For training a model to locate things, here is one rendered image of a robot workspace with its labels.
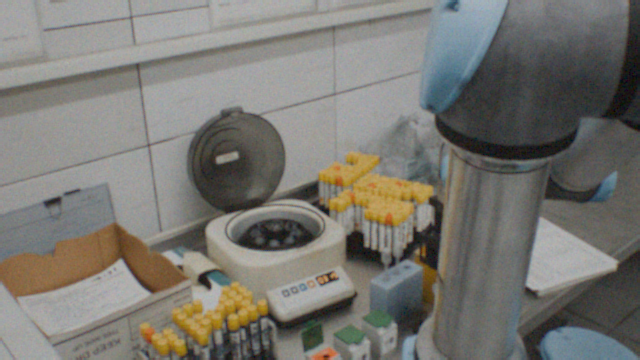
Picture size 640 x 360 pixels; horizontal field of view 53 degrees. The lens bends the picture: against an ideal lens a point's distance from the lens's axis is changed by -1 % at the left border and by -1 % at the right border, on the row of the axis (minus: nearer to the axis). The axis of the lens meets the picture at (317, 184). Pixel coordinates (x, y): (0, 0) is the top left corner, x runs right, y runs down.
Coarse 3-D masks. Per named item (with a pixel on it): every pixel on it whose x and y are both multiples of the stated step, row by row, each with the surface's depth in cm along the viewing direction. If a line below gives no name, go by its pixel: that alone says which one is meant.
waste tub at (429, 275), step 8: (424, 248) 124; (416, 256) 123; (424, 256) 121; (416, 264) 124; (424, 264) 122; (424, 272) 123; (432, 272) 121; (424, 280) 123; (432, 280) 122; (424, 288) 124; (432, 288) 122; (424, 296) 125; (432, 296) 123; (432, 304) 124
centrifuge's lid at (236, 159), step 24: (216, 120) 132; (240, 120) 140; (264, 120) 138; (192, 144) 132; (216, 144) 140; (240, 144) 143; (264, 144) 144; (192, 168) 131; (216, 168) 142; (240, 168) 144; (264, 168) 146; (216, 192) 141; (240, 192) 144; (264, 192) 145
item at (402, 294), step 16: (384, 272) 116; (400, 272) 116; (416, 272) 116; (384, 288) 112; (400, 288) 114; (416, 288) 118; (384, 304) 113; (400, 304) 116; (416, 304) 119; (400, 320) 117; (416, 320) 118
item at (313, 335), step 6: (312, 324) 100; (318, 324) 100; (306, 330) 99; (312, 330) 100; (318, 330) 101; (306, 336) 99; (312, 336) 100; (318, 336) 101; (306, 342) 100; (312, 342) 100; (318, 342) 101; (306, 348) 100; (312, 348) 100
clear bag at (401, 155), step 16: (416, 112) 173; (384, 128) 169; (400, 128) 168; (384, 144) 167; (400, 144) 165; (416, 144) 168; (384, 160) 164; (400, 160) 162; (416, 160) 165; (400, 176) 163; (416, 176) 167
